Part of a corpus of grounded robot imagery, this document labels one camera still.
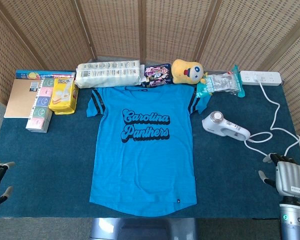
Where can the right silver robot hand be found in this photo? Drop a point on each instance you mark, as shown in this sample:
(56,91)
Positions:
(291,177)

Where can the white handheld garment steamer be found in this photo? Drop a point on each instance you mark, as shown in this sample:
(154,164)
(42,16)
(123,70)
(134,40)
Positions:
(212,125)

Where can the blue Carolina Panthers shirt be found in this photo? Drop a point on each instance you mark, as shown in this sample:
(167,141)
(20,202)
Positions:
(145,162)

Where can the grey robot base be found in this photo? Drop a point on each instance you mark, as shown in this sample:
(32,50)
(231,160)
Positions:
(142,230)

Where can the dark blue table cloth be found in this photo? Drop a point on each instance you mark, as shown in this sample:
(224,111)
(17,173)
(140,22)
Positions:
(40,162)

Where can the pastel tissue box pack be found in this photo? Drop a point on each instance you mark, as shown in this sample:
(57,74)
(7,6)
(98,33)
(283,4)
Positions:
(41,112)

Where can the brown notebook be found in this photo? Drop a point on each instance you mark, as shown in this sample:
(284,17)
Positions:
(18,100)

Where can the yellow snack bag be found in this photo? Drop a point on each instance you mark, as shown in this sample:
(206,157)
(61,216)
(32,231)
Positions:
(62,97)

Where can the white power strip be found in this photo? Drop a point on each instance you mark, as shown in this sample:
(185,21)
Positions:
(270,78)

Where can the blue box with fruit print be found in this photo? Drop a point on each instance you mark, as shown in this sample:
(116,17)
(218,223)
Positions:
(40,74)

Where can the clear bag with teal edge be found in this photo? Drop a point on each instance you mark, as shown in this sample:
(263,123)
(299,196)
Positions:
(225,83)

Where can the teal wet wipes pack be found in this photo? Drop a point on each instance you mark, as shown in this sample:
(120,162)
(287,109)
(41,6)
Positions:
(203,88)

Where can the yellow plush toy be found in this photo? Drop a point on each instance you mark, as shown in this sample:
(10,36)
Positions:
(185,72)

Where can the white tissue roll pack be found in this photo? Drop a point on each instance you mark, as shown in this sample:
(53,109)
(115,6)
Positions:
(107,73)

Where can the dark purple printed package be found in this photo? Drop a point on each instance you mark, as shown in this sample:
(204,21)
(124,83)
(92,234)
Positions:
(156,75)

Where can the wicker folding screen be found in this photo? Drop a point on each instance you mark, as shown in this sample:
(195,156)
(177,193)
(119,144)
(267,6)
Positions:
(115,25)

